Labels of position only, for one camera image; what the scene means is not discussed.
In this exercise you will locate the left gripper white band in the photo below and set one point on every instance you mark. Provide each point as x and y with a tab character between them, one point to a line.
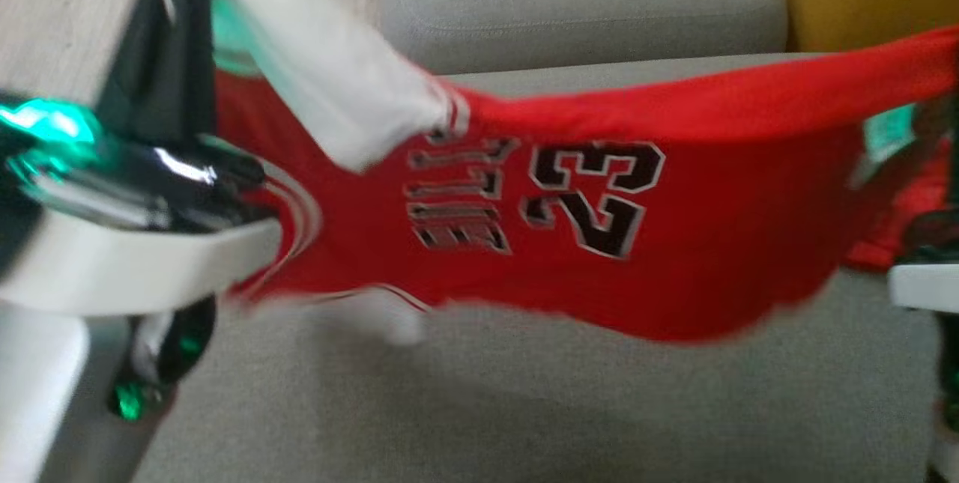
135	266

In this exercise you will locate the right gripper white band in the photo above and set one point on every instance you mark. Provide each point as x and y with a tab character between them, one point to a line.
929	287

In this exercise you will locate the red basketball jersey white trim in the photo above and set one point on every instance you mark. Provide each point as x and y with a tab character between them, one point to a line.
712	228

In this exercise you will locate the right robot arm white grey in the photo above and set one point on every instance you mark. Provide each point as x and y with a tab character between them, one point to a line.
950	393

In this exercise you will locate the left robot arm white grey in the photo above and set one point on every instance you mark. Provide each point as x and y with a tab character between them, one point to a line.
37	393

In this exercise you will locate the small grey sofa cushion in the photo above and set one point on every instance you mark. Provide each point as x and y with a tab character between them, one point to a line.
584	4

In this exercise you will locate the large grey sofa seat cushion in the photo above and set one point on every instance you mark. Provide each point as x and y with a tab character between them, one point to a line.
524	408

